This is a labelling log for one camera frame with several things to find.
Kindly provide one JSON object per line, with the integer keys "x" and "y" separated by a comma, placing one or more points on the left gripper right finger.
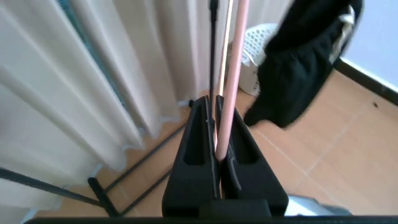
{"x": 248, "y": 180}

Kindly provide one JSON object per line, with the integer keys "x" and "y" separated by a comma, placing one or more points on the black garment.
{"x": 295, "y": 77}

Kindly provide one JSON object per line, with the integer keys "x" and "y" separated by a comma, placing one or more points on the pink clothes hanger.
{"x": 236, "y": 62}

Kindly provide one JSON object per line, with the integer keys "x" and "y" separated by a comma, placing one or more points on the black clothes rack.
{"x": 212, "y": 46}

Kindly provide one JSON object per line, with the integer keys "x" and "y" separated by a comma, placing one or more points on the white laundry basket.
{"x": 255, "y": 40}

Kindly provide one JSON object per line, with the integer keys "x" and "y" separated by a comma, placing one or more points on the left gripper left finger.
{"x": 192, "y": 180}

